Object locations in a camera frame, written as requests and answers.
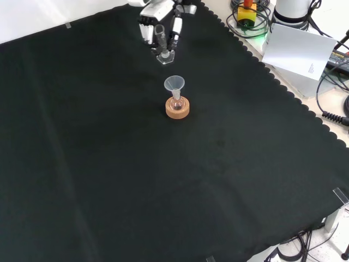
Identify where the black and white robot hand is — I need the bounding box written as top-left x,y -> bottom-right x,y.
137,0 -> 197,54

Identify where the clear graduated cylinder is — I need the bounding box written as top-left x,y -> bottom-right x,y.
154,23 -> 176,65

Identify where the round-bottom glass flask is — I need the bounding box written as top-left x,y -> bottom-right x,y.
169,90 -> 186,112

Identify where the clear plastic funnel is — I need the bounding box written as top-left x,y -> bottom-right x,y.
164,75 -> 186,95

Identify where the yellow stop button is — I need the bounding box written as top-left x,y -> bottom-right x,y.
236,0 -> 258,28

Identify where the pale board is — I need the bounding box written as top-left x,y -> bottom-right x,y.
261,23 -> 338,81

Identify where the black bench cloth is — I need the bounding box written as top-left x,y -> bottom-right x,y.
0,2 -> 349,262

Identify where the black power adapter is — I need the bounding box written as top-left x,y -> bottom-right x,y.
326,49 -> 349,69

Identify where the grey metal bench leg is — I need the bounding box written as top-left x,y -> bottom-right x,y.
323,203 -> 349,233

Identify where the green cable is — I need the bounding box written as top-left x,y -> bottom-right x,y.
225,5 -> 272,39

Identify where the cork ring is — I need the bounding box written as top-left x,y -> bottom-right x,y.
165,96 -> 190,120

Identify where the black coiled cable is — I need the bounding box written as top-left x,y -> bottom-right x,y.
316,62 -> 349,125

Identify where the black floor cable bundle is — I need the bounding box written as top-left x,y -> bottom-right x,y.
263,229 -> 330,262

